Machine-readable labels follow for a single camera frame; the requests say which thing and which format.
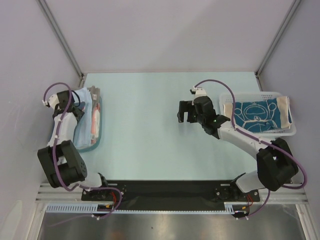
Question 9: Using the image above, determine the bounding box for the teal beige Doraemon towel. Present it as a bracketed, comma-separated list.
[223, 96, 293, 133]

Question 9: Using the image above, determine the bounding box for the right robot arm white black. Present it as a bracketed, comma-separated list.
[177, 96, 299, 201]

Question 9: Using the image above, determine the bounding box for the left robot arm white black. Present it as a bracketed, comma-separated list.
[37, 90, 110, 200]

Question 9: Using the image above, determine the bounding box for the light blue folded towel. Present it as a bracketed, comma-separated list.
[49, 86, 94, 150]

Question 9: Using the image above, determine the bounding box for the grey pink folded towel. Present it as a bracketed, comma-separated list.
[89, 85, 101, 146]

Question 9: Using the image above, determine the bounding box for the translucent teal tray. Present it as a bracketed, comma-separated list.
[51, 96, 104, 153]

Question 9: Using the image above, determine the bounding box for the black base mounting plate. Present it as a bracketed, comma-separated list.
[81, 180, 260, 207]

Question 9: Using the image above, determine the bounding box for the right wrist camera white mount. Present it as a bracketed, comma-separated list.
[189, 86, 207, 99]

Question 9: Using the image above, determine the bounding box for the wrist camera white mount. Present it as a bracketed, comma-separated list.
[189, 86, 207, 99]
[42, 94, 59, 109]

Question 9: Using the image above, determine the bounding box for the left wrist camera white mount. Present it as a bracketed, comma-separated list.
[42, 94, 59, 109]

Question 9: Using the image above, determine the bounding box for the left corner aluminium post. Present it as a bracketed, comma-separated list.
[36, 0, 84, 80]

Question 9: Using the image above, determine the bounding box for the corner aluminium post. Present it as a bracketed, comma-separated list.
[255, 0, 303, 79]
[36, 0, 84, 80]

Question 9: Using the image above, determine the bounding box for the aluminium extrusion rail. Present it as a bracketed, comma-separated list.
[35, 183, 309, 205]

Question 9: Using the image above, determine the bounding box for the white slotted cable duct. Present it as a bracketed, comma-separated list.
[45, 202, 248, 215]

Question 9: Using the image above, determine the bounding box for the right corner aluminium post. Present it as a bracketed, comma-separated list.
[255, 0, 303, 79]

